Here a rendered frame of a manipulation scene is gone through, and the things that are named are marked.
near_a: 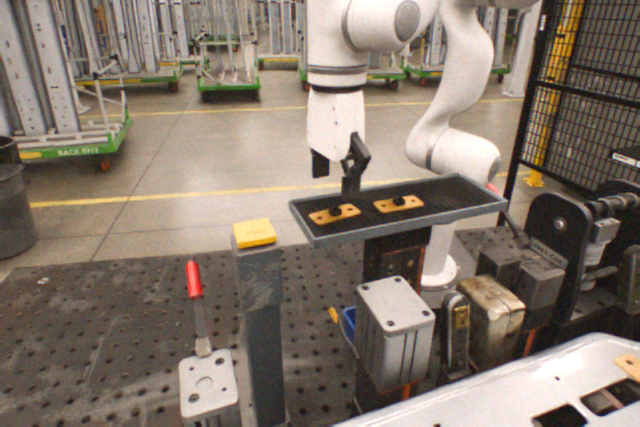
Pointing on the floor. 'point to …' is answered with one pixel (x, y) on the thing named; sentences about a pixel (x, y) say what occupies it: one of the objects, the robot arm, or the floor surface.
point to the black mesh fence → (573, 89)
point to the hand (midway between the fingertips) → (334, 181)
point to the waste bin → (14, 202)
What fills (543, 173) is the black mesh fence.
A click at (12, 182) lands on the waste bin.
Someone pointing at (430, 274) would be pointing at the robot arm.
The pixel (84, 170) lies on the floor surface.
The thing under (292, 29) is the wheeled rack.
